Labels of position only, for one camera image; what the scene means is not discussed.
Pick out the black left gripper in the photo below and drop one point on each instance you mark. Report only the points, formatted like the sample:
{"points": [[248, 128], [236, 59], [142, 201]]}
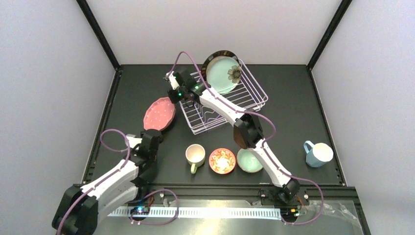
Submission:
{"points": [[155, 133]]}

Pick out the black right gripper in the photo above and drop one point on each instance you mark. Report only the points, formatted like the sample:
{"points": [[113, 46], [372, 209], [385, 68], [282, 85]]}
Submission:
{"points": [[187, 97]]}

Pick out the pink dotted plate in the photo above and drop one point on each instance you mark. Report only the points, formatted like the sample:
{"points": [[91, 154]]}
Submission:
{"points": [[159, 115]]}

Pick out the green flower plate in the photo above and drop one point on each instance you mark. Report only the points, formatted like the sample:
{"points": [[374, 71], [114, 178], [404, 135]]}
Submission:
{"points": [[223, 73]]}

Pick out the black striped rim dinner plate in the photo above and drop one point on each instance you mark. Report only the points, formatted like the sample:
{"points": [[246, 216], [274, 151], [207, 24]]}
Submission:
{"points": [[217, 54]]}

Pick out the white wire dish rack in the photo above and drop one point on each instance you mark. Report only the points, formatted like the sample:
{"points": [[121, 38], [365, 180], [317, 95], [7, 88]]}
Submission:
{"points": [[247, 94]]}

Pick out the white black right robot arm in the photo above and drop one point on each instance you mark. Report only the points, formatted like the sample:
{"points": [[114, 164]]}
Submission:
{"points": [[247, 129]]}

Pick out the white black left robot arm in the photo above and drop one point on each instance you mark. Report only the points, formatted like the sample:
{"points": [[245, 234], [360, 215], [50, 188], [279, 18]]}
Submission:
{"points": [[83, 207]]}

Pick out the white led light strip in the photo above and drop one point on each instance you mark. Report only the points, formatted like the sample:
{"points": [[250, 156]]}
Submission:
{"points": [[226, 213]]}

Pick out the orange floral small bowl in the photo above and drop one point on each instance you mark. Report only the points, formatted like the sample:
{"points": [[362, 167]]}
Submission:
{"points": [[222, 161]]}

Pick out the green glazed small bowl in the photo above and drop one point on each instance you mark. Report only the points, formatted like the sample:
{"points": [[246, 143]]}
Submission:
{"points": [[248, 162]]}

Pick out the light blue mug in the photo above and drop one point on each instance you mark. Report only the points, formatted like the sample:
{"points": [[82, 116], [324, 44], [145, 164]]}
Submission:
{"points": [[317, 154]]}

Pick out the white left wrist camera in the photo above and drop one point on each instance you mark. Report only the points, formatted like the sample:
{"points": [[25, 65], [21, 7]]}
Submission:
{"points": [[133, 140]]}

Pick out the cream mug green handle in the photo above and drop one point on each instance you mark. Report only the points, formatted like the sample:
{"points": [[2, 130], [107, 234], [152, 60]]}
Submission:
{"points": [[195, 155]]}

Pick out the black frame post left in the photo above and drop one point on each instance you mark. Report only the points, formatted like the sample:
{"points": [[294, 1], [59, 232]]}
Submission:
{"points": [[90, 17]]}

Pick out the black frame post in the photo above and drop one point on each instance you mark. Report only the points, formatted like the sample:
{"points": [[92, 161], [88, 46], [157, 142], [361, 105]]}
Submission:
{"points": [[332, 26], [90, 17]]}

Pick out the black frame post right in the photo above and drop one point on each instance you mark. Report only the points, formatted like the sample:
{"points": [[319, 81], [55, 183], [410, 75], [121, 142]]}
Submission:
{"points": [[332, 26]]}

